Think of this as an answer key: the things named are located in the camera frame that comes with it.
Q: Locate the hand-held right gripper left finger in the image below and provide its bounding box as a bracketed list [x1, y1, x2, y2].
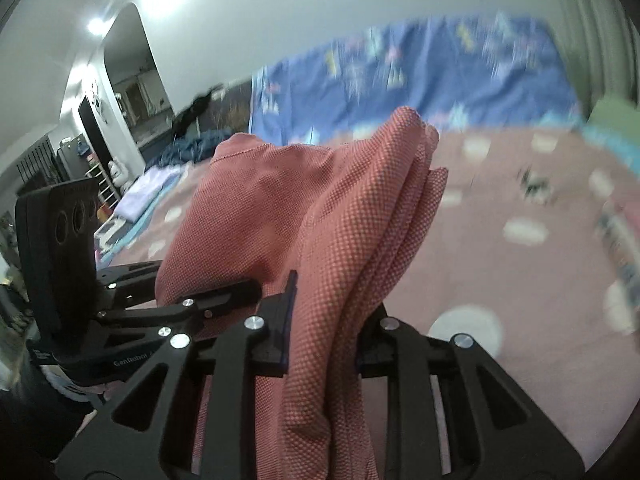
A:
[55, 270, 299, 480]

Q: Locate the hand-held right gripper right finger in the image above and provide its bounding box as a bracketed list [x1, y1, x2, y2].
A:
[356, 302, 586, 480]

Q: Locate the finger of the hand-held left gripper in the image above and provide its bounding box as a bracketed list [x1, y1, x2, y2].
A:
[97, 260, 166, 306]
[95, 280, 262, 341]

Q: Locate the pink knit garment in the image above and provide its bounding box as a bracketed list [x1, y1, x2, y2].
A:
[155, 106, 449, 480]

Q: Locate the lavender cloth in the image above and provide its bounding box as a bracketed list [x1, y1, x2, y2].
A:
[112, 165, 183, 222]

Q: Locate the white shelf rack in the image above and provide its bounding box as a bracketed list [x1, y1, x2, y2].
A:
[85, 162, 121, 211]

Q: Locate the white plush toy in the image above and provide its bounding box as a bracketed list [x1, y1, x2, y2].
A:
[109, 157, 132, 188]

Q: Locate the dark cabinet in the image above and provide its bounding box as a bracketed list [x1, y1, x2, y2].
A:
[56, 132, 91, 183]

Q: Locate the pink white-dotted blanket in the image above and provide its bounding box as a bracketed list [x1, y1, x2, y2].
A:
[92, 125, 640, 471]

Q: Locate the dark blue crumpled cloth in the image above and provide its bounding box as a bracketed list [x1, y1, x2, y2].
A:
[145, 129, 233, 168]

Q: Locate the black cloth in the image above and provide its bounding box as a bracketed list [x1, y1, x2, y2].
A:
[170, 82, 226, 136]

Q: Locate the dark brown patterned cloth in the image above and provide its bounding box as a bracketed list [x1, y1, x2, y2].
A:
[197, 80, 253, 136]

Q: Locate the striped pinkish cloth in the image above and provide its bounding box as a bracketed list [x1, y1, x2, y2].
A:
[595, 200, 640, 286]

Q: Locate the blue printed bed sheet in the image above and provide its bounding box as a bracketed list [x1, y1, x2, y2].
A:
[248, 12, 581, 146]

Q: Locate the green cloth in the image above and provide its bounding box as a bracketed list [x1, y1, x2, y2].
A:
[582, 97, 640, 171]

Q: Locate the white curtain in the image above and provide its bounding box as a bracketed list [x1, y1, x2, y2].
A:
[550, 0, 640, 111]

